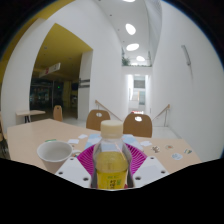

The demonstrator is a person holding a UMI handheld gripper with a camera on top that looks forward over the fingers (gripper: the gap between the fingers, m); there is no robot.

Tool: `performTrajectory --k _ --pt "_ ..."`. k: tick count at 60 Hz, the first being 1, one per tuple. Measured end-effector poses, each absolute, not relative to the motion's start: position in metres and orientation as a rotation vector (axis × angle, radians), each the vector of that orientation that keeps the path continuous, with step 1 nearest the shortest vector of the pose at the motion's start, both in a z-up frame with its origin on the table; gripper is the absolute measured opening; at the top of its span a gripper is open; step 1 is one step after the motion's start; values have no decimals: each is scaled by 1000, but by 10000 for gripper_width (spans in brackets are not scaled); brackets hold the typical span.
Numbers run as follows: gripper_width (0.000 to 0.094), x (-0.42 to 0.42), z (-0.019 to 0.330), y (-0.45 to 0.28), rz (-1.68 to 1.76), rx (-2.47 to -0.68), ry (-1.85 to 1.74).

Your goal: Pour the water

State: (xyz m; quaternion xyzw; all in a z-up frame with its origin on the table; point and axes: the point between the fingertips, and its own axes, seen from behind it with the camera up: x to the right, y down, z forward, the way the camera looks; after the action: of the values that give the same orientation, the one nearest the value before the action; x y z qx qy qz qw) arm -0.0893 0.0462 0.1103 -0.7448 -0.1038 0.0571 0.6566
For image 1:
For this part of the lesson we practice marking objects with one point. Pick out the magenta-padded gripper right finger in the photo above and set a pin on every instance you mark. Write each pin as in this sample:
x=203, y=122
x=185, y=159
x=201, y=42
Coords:
x=150, y=170

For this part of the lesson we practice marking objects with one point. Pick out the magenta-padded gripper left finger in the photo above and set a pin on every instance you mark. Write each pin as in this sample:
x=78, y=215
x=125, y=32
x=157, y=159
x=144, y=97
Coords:
x=74, y=171

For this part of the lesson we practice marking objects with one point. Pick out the yellow drink bottle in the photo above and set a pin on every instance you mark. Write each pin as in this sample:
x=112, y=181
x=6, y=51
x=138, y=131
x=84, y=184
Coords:
x=111, y=166

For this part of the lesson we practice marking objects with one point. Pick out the dark patterned sticker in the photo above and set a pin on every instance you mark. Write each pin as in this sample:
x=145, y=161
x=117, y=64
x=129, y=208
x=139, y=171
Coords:
x=155, y=149

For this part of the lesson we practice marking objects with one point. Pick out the white ceramic mug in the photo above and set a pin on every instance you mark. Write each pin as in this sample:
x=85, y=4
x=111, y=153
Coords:
x=53, y=156

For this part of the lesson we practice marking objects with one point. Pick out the round white blue sticker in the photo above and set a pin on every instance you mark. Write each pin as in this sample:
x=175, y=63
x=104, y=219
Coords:
x=177, y=156

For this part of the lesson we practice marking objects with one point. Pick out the wooden chair with round cutout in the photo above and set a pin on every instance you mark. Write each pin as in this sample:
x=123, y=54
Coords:
x=138, y=128
x=96, y=121

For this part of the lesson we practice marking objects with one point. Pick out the small distant wooden chair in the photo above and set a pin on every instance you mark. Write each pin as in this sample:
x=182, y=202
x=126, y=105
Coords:
x=57, y=114

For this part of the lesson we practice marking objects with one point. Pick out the wooden stair handrail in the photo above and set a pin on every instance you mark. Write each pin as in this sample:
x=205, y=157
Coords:
x=108, y=110
x=163, y=110

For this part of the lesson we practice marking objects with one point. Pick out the light wooden side table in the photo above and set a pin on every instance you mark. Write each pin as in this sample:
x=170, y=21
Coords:
x=30, y=112

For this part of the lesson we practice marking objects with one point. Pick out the white hanging sign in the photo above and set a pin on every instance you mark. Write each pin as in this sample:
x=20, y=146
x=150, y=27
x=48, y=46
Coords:
x=50, y=69

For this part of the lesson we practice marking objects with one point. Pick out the green potted plant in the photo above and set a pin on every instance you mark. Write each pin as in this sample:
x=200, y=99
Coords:
x=125, y=61

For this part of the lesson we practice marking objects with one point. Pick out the round ceiling lights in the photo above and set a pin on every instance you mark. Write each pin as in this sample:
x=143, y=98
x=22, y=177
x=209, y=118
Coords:
x=130, y=29

